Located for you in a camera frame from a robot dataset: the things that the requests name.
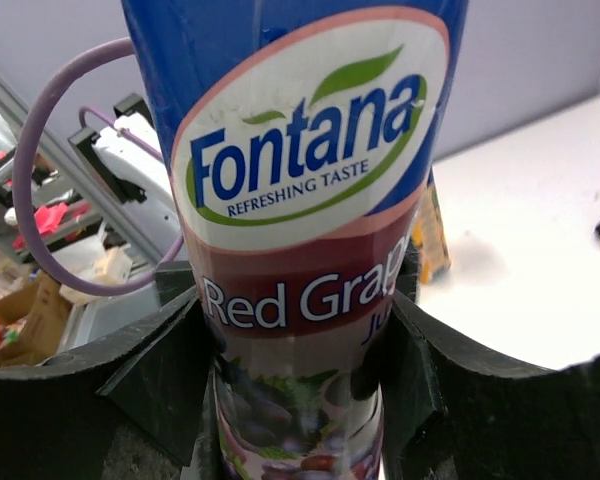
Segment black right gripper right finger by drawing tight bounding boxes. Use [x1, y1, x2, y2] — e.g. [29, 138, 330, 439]
[381, 248, 600, 479]

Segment brown cardboard box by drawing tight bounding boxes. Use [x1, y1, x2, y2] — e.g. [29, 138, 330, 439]
[0, 274, 71, 368]

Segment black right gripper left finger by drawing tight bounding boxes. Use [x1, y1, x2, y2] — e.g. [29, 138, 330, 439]
[0, 262, 220, 479]

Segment blue purple berry juice carton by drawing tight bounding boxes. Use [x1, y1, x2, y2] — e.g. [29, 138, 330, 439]
[122, 1, 468, 479]

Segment blue Fontana juice carton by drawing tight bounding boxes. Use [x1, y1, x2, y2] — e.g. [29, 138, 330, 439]
[411, 171, 451, 284]

